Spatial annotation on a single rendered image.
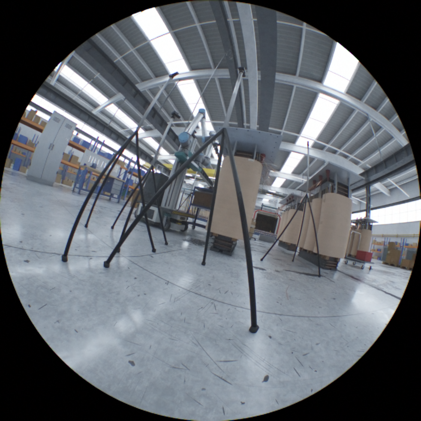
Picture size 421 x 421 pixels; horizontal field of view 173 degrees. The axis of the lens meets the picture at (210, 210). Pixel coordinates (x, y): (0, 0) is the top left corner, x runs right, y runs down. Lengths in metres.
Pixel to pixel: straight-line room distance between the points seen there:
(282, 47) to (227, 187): 9.53
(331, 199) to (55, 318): 2.66
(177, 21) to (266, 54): 7.36
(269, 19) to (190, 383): 4.76
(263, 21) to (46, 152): 6.20
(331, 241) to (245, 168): 1.64
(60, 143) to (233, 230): 4.87
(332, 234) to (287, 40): 9.57
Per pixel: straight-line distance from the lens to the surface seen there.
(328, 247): 2.29
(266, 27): 4.46
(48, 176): 4.85
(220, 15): 6.64
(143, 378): 0.36
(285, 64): 10.57
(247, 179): 1.48
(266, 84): 5.16
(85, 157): 5.50
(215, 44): 10.57
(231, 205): 1.42
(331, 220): 2.32
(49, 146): 4.87
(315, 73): 11.22
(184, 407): 0.35
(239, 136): 1.75
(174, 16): 11.01
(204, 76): 10.65
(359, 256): 4.15
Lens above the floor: 0.34
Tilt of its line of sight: 3 degrees up
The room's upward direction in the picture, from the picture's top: 15 degrees clockwise
